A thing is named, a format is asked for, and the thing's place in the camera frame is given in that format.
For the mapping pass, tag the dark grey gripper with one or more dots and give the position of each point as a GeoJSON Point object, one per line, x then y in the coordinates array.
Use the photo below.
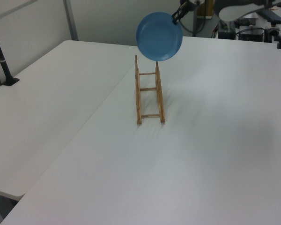
{"type": "Point", "coordinates": [194, 3]}

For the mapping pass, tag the blue plastic plate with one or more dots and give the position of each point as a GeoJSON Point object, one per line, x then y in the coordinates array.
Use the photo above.
{"type": "Point", "coordinates": [159, 37]}

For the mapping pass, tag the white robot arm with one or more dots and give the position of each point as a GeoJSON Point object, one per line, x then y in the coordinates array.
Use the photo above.
{"type": "Point", "coordinates": [236, 8]}

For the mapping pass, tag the wooden plate rack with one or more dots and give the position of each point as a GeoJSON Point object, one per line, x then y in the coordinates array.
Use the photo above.
{"type": "Point", "coordinates": [138, 103]}

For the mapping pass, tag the yellow wooden panel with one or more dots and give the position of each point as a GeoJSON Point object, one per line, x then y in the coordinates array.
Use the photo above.
{"type": "Point", "coordinates": [208, 9]}

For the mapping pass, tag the black flat power unit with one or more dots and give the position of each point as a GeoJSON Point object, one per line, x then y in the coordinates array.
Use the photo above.
{"type": "Point", "coordinates": [226, 34]}

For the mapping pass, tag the black box device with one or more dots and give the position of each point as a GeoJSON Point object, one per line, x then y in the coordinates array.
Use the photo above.
{"type": "Point", "coordinates": [251, 34]}

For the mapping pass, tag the black computer keyboard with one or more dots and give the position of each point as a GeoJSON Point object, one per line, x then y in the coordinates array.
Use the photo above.
{"type": "Point", "coordinates": [272, 16]}

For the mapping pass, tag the black camera pole with base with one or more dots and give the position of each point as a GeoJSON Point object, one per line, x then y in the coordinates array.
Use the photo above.
{"type": "Point", "coordinates": [1, 58]}

